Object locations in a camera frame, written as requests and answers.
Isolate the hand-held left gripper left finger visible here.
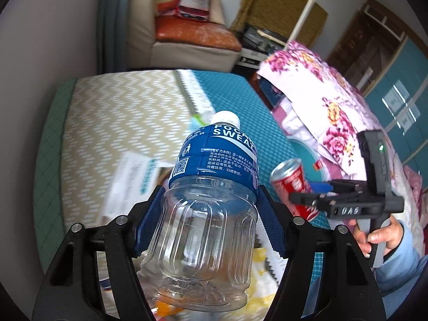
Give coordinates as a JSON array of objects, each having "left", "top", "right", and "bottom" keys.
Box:
[{"left": 32, "top": 184, "right": 168, "bottom": 321}]

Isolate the white pole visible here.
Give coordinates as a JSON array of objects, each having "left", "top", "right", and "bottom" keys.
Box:
[{"left": 289, "top": 0, "right": 315, "bottom": 42}]

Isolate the floral blanket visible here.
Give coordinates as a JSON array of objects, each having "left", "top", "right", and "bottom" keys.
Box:
[{"left": 256, "top": 40, "right": 428, "bottom": 251}]

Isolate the clear bottle with blue label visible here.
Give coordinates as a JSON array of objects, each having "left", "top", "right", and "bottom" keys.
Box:
[{"left": 137, "top": 110, "right": 261, "bottom": 311}]

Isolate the green and white packet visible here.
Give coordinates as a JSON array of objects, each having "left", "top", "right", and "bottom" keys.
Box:
[{"left": 190, "top": 114, "right": 215, "bottom": 132}]

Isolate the black stereo equipment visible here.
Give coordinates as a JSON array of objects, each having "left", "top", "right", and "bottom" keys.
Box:
[{"left": 238, "top": 23, "right": 289, "bottom": 71}]

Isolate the red soda can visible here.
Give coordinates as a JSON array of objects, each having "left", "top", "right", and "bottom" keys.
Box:
[{"left": 270, "top": 160, "right": 322, "bottom": 223}]

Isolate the teal glass cabinet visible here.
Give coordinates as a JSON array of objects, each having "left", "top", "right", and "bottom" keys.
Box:
[{"left": 363, "top": 35, "right": 428, "bottom": 174}]

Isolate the person's right hand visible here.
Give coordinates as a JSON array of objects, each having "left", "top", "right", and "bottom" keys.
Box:
[{"left": 348, "top": 217, "right": 407, "bottom": 258}]

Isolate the person's right forearm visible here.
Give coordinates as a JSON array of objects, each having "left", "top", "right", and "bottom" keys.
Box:
[{"left": 368, "top": 221, "right": 428, "bottom": 321}]

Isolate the brown wooden shelf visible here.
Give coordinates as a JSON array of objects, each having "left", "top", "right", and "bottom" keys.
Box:
[{"left": 326, "top": 0, "right": 408, "bottom": 87}]

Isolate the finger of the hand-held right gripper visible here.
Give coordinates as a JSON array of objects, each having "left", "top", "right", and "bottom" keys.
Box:
[
  {"left": 308, "top": 180, "right": 365, "bottom": 195},
  {"left": 289, "top": 190, "right": 335, "bottom": 208}
]

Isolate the wooden stick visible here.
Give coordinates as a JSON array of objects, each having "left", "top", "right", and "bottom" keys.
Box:
[{"left": 257, "top": 28, "right": 288, "bottom": 41}]

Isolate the cream armchair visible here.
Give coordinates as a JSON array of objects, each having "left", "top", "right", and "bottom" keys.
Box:
[{"left": 125, "top": 0, "right": 243, "bottom": 72}]

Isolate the leopard print cloth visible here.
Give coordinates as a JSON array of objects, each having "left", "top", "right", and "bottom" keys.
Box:
[{"left": 231, "top": 0, "right": 328, "bottom": 45}]

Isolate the red wooden cabinet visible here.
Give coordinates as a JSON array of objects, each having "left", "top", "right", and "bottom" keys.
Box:
[{"left": 251, "top": 71, "right": 270, "bottom": 99}]

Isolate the grey-green folded frame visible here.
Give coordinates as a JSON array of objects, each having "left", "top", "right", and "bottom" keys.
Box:
[{"left": 98, "top": 0, "right": 134, "bottom": 74}]

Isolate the white cardboard box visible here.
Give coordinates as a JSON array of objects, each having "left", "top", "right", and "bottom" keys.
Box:
[{"left": 100, "top": 152, "right": 162, "bottom": 221}]

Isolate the teal plastic basin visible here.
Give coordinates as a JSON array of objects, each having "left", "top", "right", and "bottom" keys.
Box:
[{"left": 288, "top": 137, "right": 331, "bottom": 175}]

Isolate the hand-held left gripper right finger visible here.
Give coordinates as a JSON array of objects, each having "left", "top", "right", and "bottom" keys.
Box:
[{"left": 256, "top": 184, "right": 388, "bottom": 321}]

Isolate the yellow snack wrapper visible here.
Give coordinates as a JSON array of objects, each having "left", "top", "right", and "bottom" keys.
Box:
[{"left": 251, "top": 246, "right": 285, "bottom": 321}]

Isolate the orange seat cushion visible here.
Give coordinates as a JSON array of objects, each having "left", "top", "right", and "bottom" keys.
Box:
[{"left": 154, "top": 15, "right": 242, "bottom": 52}]

